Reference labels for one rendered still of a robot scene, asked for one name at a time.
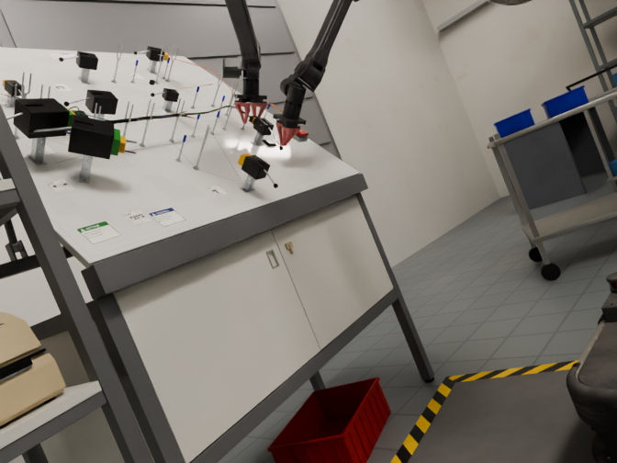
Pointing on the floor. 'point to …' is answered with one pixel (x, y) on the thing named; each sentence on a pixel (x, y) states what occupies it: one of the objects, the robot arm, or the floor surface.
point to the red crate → (334, 425)
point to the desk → (557, 159)
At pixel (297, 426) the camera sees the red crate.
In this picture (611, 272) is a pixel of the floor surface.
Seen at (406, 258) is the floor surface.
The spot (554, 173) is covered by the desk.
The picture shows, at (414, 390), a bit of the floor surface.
